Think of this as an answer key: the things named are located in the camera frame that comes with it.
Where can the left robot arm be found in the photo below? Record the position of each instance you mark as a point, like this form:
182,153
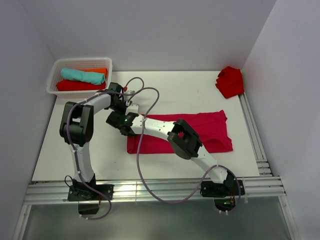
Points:
77,126

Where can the teal rolled t shirt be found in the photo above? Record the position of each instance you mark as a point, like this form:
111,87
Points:
81,76

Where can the red crumpled t shirt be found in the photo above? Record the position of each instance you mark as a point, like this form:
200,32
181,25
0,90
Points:
230,82

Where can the pink t shirt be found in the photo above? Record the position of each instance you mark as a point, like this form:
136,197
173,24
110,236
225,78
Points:
211,127

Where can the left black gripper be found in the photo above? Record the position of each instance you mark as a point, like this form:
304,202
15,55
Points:
124,102

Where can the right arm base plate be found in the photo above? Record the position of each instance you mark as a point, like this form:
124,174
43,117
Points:
221,190

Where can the aluminium side rail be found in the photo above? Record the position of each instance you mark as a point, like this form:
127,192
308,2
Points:
258,149

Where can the red rolled t shirt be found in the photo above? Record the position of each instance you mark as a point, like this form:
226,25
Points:
69,85

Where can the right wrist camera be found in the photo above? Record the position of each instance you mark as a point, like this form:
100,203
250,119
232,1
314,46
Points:
131,107

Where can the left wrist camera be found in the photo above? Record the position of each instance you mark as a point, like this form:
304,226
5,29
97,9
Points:
127,92

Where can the aluminium front rail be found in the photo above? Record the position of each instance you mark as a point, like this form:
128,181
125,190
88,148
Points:
56,192

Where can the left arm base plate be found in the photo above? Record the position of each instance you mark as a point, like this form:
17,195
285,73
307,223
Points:
84,194

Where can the white plastic basket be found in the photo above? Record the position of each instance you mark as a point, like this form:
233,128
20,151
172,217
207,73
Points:
76,63

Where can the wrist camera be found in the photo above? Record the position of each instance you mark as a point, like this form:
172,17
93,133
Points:
131,107
127,92

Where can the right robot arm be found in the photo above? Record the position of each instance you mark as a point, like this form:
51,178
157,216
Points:
190,136

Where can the orange rolled t shirt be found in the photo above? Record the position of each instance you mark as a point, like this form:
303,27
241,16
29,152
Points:
97,70

